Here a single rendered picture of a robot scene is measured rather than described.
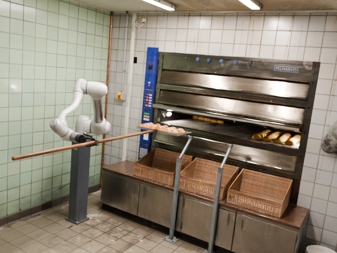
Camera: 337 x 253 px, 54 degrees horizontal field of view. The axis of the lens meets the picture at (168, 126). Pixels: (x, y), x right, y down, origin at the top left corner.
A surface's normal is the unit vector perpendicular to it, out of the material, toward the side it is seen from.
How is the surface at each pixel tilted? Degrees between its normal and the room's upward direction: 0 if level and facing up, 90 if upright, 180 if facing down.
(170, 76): 69
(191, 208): 92
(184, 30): 90
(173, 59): 90
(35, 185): 90
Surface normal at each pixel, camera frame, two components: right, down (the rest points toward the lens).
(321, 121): -0.51, 0.10
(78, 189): 0.25, 0.18
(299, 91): -0.45, -0.25
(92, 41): 0.85, 0.17
